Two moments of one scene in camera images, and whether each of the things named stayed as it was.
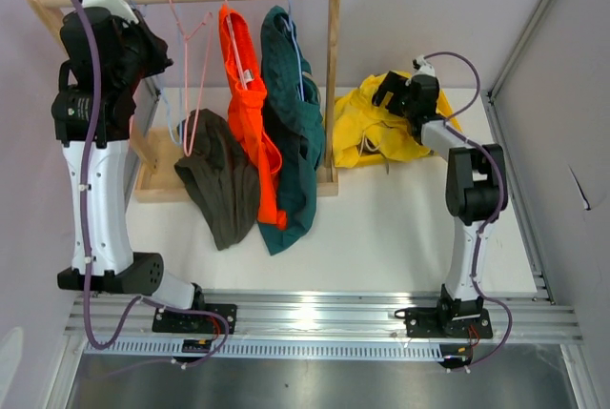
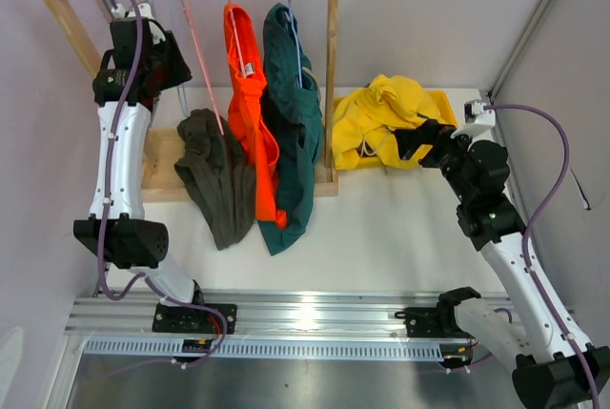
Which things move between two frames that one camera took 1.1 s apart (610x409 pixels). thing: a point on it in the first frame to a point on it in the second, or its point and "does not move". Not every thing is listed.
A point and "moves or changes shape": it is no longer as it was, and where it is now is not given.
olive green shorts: x=218 y=174 does not move
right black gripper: x=395 y=84 to x=428 y=133
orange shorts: x=248 y=125 does not move
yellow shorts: x=359 y=126 moves or changes shape
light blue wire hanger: x=168 y=113 to x=180 y=93
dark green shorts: x=294 y=105 does not move
